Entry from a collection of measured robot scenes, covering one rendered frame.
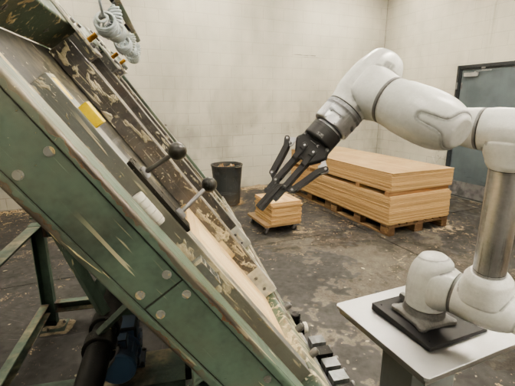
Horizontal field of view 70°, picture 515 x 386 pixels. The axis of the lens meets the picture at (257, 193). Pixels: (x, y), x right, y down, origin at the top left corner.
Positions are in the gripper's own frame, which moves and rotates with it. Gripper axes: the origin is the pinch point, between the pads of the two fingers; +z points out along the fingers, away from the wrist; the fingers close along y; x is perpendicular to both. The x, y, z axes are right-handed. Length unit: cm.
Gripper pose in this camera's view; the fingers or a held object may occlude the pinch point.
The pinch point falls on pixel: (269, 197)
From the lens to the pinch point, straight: 83.8
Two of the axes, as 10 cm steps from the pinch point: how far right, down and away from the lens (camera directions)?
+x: 2.2, 1.5, 9.6
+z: -6.6, 7.5, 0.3
